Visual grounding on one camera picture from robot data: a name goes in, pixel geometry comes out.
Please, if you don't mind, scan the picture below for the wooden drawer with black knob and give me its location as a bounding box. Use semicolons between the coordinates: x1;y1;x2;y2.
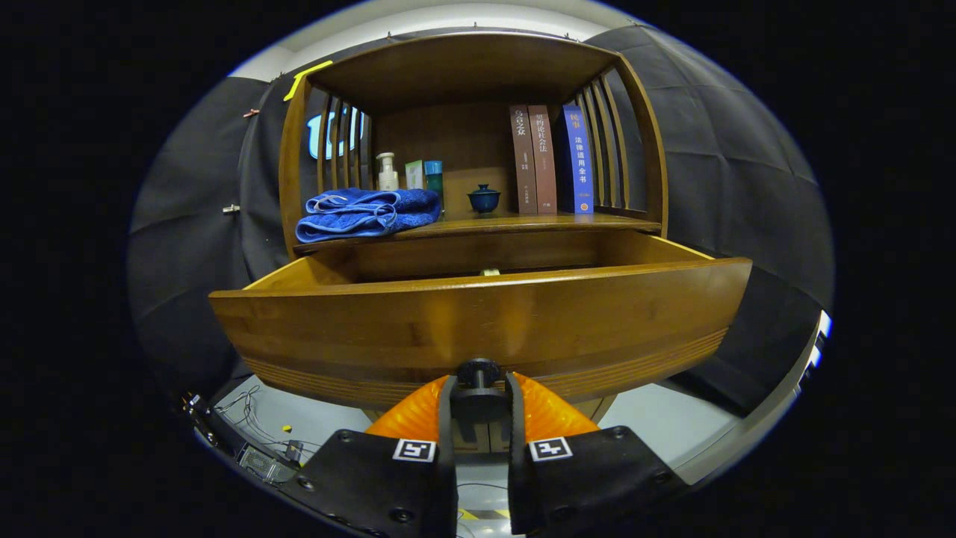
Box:
209;228;753;410

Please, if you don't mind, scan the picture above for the dark brown book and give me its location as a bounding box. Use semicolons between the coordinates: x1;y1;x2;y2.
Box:
509;105;538;215

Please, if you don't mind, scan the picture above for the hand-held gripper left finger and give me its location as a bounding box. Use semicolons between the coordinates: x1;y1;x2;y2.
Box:
280;374;458;538

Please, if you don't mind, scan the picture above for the reddish brown book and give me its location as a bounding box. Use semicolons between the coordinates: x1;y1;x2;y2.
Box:
528;105;558;215

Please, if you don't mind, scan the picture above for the folded blue towel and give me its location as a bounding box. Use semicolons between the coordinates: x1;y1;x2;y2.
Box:
296;188;441;244

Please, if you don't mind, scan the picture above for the white panel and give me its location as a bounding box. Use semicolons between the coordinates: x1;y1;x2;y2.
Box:
792;310;834;397

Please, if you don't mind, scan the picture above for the wooden countertop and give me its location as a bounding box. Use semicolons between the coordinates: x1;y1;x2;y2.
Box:
295;211;662;251

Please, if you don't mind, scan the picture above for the blue book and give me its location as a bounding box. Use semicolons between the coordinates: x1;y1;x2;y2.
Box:
556;104;595;215

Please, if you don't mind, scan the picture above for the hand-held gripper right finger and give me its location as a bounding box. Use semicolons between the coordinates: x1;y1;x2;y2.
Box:
506;371;688;538

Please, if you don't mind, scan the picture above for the grey electronics box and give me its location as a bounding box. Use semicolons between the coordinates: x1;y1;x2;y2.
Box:
238;443;299;483

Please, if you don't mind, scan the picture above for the wooden cabinet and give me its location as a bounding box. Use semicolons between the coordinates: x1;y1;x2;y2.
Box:
209;31;753;454

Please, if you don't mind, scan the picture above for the blue lidded teacup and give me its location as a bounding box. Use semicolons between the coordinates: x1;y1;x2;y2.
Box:
468;185;502;216

